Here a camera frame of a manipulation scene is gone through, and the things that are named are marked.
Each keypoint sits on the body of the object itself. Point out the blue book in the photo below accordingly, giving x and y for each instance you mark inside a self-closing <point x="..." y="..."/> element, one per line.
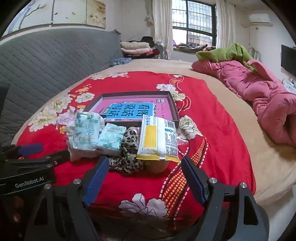
<point x="129" y="111"/>

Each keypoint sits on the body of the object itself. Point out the black television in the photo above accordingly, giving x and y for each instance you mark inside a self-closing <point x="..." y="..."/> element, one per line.
<point x="289" y="60"/>

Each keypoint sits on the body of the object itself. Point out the pink quilt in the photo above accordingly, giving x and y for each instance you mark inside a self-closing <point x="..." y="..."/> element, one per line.
<point x="266" y="99"/>

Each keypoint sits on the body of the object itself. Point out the yellow white packet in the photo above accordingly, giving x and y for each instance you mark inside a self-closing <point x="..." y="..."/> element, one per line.
<point x="157" y="136"/>

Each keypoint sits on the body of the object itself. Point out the small white tissue pack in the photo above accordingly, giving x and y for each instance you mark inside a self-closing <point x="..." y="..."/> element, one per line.
<point x="109" y="139"/>

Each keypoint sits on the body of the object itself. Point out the large green white tissue pack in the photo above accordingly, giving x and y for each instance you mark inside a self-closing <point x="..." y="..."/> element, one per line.
<point x="86" y="132"/>

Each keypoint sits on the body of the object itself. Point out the white air conditioner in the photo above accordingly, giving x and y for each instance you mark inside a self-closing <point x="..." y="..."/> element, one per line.
<point x="259" y="18"/>

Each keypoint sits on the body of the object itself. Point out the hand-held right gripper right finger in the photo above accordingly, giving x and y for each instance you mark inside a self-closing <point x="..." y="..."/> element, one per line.
<point x="193" y="183"/>

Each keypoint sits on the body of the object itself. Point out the dark cardboard box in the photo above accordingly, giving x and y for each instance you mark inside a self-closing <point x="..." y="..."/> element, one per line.
<point x="136" y="95"/>

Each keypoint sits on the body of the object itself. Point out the black clothing pile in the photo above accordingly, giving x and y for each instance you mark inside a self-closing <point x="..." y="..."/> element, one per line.
<point x="146" y="39"/>

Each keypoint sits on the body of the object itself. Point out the person's left hand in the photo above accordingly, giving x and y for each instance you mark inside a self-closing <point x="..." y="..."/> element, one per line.
<point x="17" y="205"/>

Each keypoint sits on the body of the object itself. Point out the peach soft ball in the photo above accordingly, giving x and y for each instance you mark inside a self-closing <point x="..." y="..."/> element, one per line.
<point x="157" y="167"/>

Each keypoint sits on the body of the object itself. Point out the barred window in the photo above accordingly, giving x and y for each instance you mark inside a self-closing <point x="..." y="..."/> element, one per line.
<point x="196" y="23"/>

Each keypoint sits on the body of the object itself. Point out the grey quilted headboard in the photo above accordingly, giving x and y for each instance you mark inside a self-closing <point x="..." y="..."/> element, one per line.
<point x="46" y="64"/>

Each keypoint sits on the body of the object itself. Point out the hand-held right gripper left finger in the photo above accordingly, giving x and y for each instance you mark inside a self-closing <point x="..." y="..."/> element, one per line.
<point x="96" y="183"/>

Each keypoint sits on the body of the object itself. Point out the pink book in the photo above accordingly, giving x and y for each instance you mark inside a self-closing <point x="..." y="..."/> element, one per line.
<point x="163" y="111"/>

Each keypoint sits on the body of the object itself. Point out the white curtain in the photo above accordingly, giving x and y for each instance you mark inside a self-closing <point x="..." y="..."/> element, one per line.
<point x="225" y="23"/>
<point x="163" y="27"/>

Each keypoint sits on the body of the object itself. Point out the small beige bunny plush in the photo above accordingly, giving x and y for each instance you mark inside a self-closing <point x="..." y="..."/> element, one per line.
<point x="76" y="155"/>

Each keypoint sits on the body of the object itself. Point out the stack of folded clothes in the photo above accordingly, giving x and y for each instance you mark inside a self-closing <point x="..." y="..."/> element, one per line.
<point x="136" y="47"/>

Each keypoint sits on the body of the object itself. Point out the floral wall painting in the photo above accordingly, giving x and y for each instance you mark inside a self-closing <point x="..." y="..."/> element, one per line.
<point x="69" y="11"/>

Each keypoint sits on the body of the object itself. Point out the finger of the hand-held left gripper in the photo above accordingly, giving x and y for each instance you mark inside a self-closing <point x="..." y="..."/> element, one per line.
<point x="41" y="160"/>
<point x="31" y="148"/>

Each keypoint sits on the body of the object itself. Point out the dark patterned cloth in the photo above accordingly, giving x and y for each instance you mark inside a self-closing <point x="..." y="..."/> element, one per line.
<point x="185" y="46"/>

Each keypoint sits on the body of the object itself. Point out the leopard print scrunchie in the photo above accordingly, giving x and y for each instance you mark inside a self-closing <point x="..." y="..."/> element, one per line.
<point x="129" y="148"/>

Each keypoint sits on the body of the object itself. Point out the green blanket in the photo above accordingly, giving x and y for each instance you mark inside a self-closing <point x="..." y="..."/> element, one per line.
<point x="233" y="53"/>

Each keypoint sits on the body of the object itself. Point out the grey chair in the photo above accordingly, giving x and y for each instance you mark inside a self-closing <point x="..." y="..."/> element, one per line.
<point x="160" y="49"/>

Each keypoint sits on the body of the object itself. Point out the blue floral cloth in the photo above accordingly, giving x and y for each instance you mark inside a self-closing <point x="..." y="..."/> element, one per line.
<point x="120" y="62"/>

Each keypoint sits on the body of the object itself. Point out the red floral blanket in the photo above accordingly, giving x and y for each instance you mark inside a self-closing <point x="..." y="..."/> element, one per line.
<point x="219" y="139"/>

